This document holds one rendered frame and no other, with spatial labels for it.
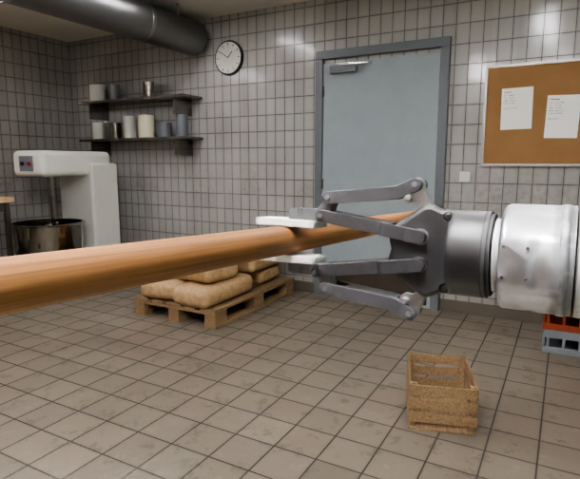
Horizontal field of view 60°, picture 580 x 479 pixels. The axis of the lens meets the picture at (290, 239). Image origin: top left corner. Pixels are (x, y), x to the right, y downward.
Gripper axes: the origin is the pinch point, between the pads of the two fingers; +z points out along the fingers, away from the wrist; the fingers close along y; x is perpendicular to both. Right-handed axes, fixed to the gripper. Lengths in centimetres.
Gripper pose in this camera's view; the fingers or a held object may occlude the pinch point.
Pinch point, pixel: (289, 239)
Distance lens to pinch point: 52.6
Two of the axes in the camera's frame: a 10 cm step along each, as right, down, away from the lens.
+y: -0.2, 9.9, 1.0
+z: -8.8, -0.7, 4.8
